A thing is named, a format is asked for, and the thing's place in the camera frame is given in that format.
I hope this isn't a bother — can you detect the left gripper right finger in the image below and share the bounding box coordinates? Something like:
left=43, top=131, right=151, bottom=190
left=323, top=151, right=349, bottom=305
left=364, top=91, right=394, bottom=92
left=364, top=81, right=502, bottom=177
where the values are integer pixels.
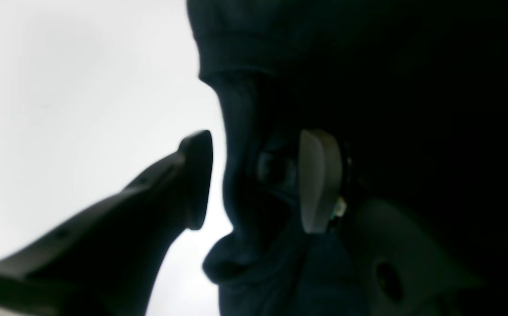
left=298, top=129, right=483, bottom=316

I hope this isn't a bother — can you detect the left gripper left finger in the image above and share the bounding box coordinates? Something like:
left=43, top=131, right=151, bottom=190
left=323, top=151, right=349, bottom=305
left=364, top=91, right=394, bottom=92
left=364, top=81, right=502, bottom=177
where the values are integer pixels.
left=0, top=130, right=213, bottom=316

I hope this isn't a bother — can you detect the black T-shirt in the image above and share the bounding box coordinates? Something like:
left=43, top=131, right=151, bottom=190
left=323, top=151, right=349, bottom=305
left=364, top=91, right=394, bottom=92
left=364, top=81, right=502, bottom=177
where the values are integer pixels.
left=186, top=0, right=508, bottom=316

